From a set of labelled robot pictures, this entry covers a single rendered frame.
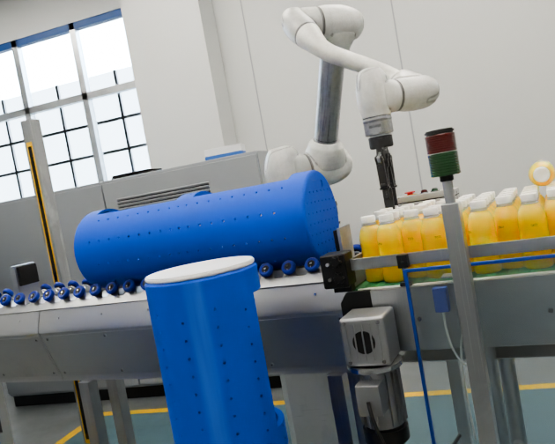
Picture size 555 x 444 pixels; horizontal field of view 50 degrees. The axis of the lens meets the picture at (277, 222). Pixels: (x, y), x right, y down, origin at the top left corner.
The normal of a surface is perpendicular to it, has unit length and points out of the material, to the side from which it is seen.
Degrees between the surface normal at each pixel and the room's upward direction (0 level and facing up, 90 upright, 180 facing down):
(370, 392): 90
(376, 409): 90
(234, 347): 90
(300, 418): 90
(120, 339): 111
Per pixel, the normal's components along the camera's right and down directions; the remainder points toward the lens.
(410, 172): -0.29, 0.11
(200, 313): 0.00, 0.05
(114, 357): -0.33, 0.44
